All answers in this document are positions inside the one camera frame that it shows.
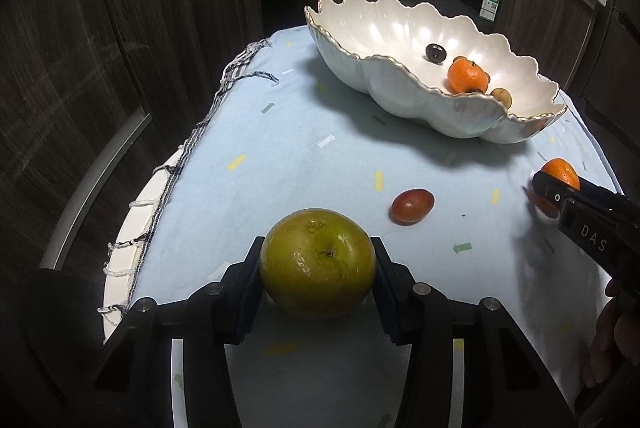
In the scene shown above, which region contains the tangerine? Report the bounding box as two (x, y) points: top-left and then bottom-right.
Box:
(532, 158), (581, 218)
(446, 56), (488, 95)

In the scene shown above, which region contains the wide dark wood cabinet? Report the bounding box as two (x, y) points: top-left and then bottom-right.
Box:
(0, 0), (261, 269)

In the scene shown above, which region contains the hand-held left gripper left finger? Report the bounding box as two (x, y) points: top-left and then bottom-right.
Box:
(95, 235), (266, 428)

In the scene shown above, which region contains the narrow dark wood cabinet door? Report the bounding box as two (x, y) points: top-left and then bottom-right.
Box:
(505, 0), (598, 94)

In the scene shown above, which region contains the light blue tablecloth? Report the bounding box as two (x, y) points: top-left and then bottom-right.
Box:
(97, 25), (623, 428)

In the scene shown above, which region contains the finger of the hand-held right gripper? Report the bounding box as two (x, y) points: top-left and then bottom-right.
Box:
(531, 170), (583, 209)

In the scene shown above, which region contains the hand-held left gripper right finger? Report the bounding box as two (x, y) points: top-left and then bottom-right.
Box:
(369, 235), (563, 428)

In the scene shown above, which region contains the person's right hand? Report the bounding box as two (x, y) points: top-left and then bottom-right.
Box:
(582, 278), (640, 391)

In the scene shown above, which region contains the white scalloped bowl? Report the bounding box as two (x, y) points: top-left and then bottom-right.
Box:
(304, 0), (569, 145)

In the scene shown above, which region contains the green yellow apple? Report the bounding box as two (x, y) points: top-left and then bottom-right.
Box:
(259, 208), (377, 321)

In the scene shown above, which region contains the small red oval fruit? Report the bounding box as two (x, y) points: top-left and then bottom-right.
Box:
(390, 189), (435, 225)

